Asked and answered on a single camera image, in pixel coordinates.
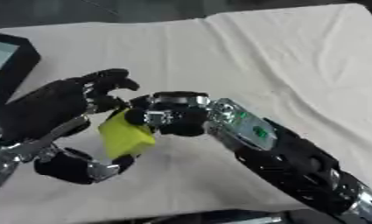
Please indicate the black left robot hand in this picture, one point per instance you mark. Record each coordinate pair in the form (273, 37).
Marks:
(45, 108)

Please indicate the black box with white inside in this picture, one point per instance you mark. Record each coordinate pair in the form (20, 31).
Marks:
(7, 62)

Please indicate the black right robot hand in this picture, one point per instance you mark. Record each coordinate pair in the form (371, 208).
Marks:
(178, 116)

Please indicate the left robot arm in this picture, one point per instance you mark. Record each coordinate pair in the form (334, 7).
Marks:
(2, 159)

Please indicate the yellow-green block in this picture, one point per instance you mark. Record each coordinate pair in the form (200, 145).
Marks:
(125, 135)

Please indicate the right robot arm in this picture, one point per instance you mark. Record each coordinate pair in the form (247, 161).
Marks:
(285, 154)

